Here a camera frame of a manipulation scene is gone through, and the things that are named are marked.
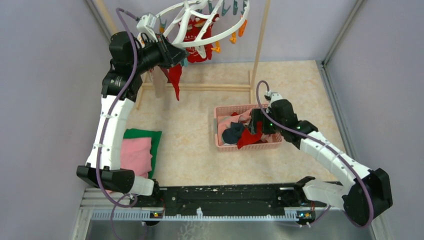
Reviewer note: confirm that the orange clothespin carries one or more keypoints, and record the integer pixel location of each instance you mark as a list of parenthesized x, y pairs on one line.
[(242, 28), (217, 47)]

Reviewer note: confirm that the beige sock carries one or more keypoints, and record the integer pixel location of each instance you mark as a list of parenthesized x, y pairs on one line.
[(159, 82)]

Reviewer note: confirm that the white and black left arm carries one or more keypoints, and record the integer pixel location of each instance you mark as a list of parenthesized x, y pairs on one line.
[(120, 86)]

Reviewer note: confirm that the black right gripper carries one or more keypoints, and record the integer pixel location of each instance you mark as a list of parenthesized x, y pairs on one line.
[(258, 115)]

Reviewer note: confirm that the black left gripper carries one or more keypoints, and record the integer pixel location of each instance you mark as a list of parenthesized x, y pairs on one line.
[(170, 54)]

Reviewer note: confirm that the pink cloth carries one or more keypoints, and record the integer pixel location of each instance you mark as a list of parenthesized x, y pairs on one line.
[(135, 155)]

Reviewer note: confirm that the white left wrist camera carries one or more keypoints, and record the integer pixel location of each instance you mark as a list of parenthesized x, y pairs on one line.
[(146, 25)]

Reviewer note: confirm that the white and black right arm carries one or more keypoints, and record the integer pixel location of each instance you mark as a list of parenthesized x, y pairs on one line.
[(362, 193)]

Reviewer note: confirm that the green cloth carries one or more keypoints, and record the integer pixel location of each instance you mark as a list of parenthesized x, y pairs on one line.
[(155, 136)]

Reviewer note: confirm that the pink plastic basket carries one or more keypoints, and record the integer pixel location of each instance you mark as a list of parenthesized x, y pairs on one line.
[(224, 115)]

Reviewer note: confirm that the red santa sock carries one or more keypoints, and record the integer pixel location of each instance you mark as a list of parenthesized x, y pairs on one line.
[(174, 75), (247, 138)]

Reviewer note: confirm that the white plastic clip hanger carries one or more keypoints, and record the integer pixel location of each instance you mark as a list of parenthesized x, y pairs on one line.
[(188, 9)]

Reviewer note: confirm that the wooden drying rack frame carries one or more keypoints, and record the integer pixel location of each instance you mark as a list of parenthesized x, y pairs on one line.
[(109, 27)]

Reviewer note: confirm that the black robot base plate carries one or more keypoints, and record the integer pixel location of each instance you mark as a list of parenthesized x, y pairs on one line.
[(279, 194)]

